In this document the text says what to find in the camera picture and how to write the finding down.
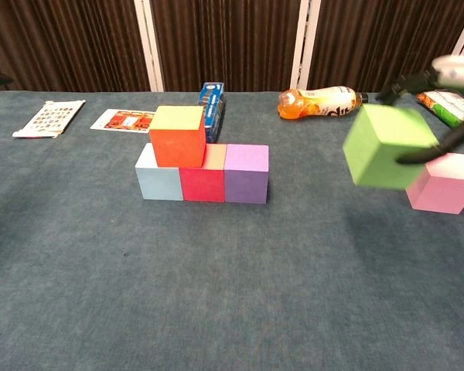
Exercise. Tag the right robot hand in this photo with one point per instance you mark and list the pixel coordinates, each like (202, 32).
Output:
(458, 71)

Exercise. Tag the green cube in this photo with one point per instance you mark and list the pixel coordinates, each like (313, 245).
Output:
(386, 150)

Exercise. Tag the orange yellow cube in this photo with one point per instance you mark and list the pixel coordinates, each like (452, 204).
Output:
(178, 147)

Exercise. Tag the red tan cube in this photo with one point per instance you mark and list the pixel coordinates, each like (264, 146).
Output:
(201, 185)

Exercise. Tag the purple cube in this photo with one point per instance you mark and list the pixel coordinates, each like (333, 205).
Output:
(245, 181)

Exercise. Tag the pink cube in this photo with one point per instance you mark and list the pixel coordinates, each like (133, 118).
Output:
(444, 189)

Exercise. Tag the light blue cube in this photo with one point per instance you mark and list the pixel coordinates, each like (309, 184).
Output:
(158, 185)

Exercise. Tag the green snack bag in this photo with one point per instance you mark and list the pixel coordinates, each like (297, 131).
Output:
(444, 106)

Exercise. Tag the white sticker sheet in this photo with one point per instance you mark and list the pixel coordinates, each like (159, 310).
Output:
(48, 118)

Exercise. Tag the dark brown curtain panel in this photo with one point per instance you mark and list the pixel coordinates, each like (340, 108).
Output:
(224, 38)
(62, 38)
(371, 31)

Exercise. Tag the red and white card packet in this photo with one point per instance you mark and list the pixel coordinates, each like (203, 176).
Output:
(116, 120)

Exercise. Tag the orange drink bottle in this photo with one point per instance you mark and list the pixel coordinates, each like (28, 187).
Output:
(317, 103)

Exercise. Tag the blue biscuit box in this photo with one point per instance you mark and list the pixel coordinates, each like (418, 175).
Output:
(214, 100)

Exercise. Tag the blue felt table cover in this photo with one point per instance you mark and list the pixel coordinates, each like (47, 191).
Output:
(139, 301)

